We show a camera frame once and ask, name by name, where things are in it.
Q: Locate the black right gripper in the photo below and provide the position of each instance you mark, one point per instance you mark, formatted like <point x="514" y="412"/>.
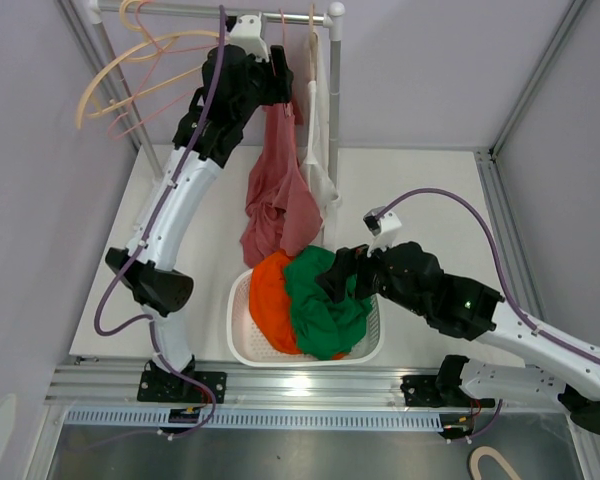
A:
<point x="346" y="262"/>

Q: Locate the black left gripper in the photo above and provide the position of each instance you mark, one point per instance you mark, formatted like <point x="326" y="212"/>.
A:
<point x="279" y="86"/>

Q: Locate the green t shirt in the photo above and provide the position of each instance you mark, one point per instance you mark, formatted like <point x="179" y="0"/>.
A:
<point x="323" y="328"/>

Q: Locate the beige hanger of white shirt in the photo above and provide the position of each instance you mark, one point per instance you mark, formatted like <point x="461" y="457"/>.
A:
<point x="312" y="44"/>

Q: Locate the orange t shirt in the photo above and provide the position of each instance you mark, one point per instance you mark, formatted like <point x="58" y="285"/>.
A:
<point x="269" y="304"/>

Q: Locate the pink t shirt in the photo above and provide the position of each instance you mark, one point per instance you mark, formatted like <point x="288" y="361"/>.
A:
<point x="282" y="212"/>

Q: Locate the white t shirt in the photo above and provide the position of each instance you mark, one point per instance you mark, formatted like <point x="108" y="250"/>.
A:
<point x="315" y="163"/>

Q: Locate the pink hanger of green shirt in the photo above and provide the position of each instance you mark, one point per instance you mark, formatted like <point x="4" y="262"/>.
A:
<point x="153" y="50"/>

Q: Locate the beige wooden hanger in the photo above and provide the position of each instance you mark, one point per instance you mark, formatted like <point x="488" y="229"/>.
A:
<point x="90" y="108"/>

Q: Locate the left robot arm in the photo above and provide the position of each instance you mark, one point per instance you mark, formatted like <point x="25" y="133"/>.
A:
<point x="235" y="84"/>

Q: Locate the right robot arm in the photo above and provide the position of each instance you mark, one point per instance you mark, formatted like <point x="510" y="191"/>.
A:
<point x="561" y="371"/>

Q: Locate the white perforated plastic basket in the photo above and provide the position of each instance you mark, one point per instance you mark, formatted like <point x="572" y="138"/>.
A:
<point x="250" y="347"/>

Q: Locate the white and silver clothes rack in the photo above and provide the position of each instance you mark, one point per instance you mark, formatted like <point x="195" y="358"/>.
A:
<point x="332" y="20"/>

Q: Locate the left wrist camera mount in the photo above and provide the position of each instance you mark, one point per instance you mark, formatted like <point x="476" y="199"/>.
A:
<point x="247" y="34"/>

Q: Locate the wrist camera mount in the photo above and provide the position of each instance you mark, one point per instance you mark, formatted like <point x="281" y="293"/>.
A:
<point x="384" y="225"/>
<point x="247" y="34"/>

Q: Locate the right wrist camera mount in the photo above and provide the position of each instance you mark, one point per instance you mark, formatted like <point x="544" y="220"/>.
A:
<point x="384" y="225"/>

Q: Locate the white slotted cable duct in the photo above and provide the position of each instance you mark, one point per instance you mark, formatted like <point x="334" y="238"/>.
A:
<point x="389" y="421"/>

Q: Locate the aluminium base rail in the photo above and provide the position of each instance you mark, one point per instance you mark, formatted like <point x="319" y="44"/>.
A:
<point x="357" y="388"/>

